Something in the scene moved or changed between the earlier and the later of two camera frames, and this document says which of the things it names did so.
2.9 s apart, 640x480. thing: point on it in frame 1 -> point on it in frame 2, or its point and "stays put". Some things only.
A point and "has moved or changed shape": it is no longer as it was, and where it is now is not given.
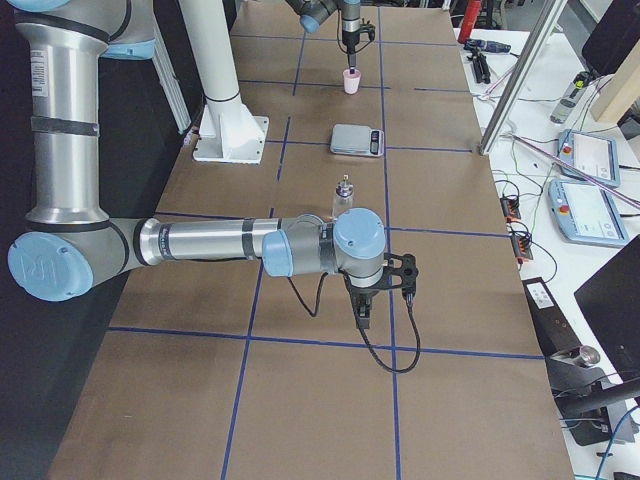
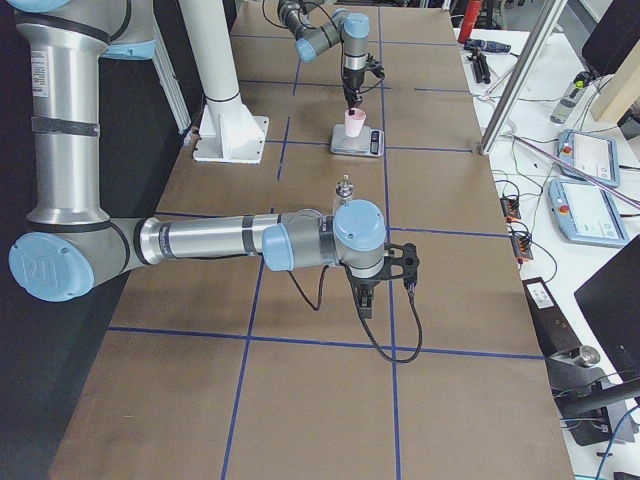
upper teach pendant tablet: (595, 155) stays put
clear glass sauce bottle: (343, 197) stays put
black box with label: (554, 333) stays put
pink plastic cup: (351, 81) has moved or changed shape
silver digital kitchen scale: (359, 140) stays put
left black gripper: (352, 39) -> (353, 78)
